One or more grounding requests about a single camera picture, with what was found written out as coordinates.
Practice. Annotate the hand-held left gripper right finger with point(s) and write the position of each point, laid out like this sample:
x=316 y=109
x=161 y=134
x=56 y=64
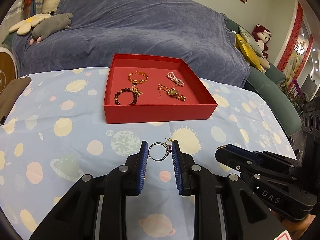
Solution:
x=176 y=170

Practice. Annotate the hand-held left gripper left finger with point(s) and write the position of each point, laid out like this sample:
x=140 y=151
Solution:
x=142 y=170

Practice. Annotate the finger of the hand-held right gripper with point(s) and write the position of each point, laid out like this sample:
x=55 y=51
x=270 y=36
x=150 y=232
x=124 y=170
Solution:
x=250 y=153
x=231 y=161

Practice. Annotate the red cardboard box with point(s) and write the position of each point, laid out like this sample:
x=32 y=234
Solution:
x=155 y=113

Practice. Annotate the gold wristwatch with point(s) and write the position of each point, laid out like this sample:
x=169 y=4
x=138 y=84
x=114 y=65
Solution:
x=176 y=93

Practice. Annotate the person's right hand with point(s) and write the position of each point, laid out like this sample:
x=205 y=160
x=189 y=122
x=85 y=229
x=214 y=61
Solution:
x=300 y=227

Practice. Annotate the small gold earring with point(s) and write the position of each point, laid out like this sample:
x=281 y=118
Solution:
x=168 y=140

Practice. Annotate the green sofa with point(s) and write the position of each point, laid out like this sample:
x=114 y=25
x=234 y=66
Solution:
x=275 y=92

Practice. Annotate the black speaker box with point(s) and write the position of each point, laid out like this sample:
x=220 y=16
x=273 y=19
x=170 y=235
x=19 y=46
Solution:
x=312 y=118

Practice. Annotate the purple flowering plant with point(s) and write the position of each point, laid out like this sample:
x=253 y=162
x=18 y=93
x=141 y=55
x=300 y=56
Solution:
x=293 y=92

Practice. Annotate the light blue planet tablecloth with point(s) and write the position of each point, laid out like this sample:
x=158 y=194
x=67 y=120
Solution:
x=62 y=140

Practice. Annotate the dark screen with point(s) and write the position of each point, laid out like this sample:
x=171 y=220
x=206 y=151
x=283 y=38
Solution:
x=308 y=85

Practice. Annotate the yellow cushion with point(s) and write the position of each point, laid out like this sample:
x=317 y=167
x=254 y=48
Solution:
x=246 y=51

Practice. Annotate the grey green cushion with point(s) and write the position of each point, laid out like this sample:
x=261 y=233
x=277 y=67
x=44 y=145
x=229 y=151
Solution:
x=250 y=38

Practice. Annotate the red monkey plush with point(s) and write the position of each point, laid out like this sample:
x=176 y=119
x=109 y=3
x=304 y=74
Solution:
x=261 y=36

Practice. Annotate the blue sofa blanket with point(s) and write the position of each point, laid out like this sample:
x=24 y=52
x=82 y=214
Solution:
x=137 y=22

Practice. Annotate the brown notebook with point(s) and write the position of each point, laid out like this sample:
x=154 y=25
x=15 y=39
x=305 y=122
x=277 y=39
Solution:
x=12 y=97

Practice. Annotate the white device with wooden disc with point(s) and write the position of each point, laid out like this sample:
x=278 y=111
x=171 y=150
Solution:
x=6 y=67

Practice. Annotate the grey plush animal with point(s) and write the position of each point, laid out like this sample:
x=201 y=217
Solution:
x=50 y=26

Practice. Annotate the flower shaped cushion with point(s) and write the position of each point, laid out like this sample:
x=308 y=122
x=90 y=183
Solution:
x=25 y=23

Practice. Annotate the white curtain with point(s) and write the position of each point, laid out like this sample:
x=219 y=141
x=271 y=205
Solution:
x=15 y=8

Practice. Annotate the red wall decoration strip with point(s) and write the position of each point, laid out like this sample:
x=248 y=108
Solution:
x=295 y=35

